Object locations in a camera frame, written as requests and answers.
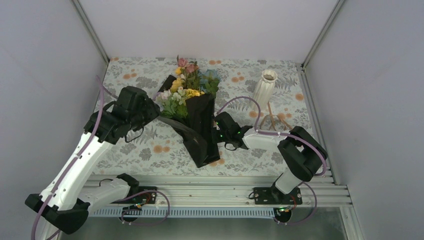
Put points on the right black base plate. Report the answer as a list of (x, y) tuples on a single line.
[(272, 196)]

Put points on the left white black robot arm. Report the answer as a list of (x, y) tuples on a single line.
[(62, 203)]

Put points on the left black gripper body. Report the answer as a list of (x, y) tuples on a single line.
[(151, 113)]

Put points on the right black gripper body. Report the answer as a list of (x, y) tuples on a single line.
[(216, 138)]

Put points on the colourful artificial flower bouquet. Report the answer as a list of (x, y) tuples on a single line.
[(181, 93)]

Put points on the black wrapping paper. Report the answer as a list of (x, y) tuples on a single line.
[(192, 119)]

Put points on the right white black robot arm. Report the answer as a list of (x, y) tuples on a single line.
[(303, 155)]

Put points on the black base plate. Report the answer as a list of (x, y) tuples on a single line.
[(145, 198), (272, 196)]

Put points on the vertical aluminium post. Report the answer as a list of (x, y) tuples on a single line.
[(334, 13), (90, 30)]

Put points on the floral patterned table mat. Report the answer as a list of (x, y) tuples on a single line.
[(159, 150)]

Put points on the aluminium rail frame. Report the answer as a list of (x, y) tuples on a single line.
[(200, 191)]

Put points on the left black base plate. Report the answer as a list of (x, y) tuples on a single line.
[(145, 198)]

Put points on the left vertical aluminium post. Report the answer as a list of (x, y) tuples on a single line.
[(90, 30)]

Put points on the tan raffia ribbon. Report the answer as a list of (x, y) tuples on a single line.
[(272, 119)]

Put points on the right vertical aluminium post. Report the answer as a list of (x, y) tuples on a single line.
[(334, 13)]

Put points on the white ribbed ceramic vase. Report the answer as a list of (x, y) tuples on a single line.
[(264, 89)]

